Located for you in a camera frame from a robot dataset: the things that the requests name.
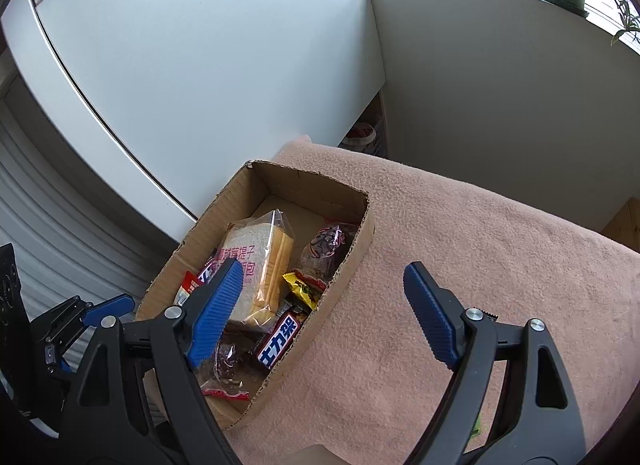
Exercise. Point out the sliced bread packet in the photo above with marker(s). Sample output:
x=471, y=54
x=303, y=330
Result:
x=260, y=265

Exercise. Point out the plastic basket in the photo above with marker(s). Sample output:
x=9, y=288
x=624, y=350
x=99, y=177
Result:
x=365, y=137

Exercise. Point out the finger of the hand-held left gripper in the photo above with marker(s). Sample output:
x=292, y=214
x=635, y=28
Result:
x=110, y=310

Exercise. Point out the chocolate bar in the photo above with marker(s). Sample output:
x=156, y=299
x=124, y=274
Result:
x=206, y=276
x=280, y=340

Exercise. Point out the dark brown snack packet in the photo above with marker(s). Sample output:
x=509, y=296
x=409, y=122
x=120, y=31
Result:
x=295, y=306

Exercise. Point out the clear red dates packet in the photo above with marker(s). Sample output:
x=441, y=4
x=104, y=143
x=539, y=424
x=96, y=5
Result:
x=230, y=355

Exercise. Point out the dark red snack packet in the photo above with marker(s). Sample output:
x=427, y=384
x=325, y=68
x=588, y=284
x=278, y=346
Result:
x=325, y=245

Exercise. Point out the white cabinet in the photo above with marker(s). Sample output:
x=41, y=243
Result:
x=200, y=45

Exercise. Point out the white ribbed shutter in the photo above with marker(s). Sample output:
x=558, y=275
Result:
x=50, y=220

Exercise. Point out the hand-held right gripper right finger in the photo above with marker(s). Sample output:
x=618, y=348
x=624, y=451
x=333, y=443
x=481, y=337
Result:
x=432, y=315

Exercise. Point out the brown cardboard box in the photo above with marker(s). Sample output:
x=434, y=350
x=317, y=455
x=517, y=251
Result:
x=310, y=190

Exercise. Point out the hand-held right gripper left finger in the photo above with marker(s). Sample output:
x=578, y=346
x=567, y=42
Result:
x=217, y=315

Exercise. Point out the yellow snack packet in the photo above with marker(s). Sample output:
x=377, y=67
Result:
x=300, y=287

